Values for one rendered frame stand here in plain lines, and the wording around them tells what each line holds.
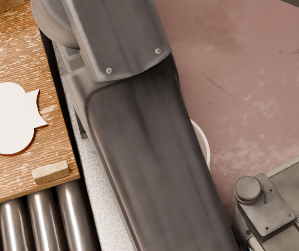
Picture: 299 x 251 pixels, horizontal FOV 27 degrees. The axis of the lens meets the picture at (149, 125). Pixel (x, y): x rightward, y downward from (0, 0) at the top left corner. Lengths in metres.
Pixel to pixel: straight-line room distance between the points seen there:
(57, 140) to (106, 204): 0.14
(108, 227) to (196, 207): 0.65
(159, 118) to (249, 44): 2.00
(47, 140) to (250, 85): 1.27
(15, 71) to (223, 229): 0.84
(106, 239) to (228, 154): 1.14
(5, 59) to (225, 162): 1.06
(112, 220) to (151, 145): 0.66
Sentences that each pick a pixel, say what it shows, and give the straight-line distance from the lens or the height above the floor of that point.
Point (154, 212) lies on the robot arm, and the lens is 0.34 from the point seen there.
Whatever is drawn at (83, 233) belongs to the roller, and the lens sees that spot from 0.99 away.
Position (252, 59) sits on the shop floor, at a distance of 2.29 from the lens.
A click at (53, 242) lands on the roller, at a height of 0.92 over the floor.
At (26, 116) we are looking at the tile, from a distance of 1.08.
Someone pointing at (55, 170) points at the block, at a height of 0.96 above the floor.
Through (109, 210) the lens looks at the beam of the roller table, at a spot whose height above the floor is 0.92.
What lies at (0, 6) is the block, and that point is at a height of 0.95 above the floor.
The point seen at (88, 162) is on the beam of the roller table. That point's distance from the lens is 1.05.
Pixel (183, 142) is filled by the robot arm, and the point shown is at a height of 1.53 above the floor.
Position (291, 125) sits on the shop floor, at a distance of 2.15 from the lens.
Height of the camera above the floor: 1.83
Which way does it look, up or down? 59 degrees down
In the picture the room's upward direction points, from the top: 9 degrees counter-clockwise
